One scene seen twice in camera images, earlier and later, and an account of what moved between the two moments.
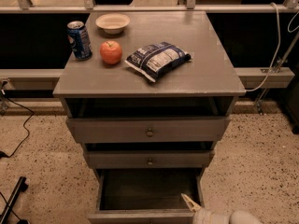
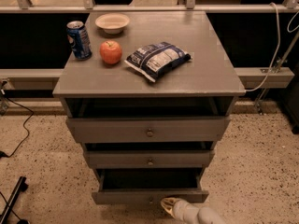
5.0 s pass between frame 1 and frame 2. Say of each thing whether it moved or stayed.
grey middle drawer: stayed
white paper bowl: stayed
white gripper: moved
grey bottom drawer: moved
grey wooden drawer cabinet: stayed
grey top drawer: stayed
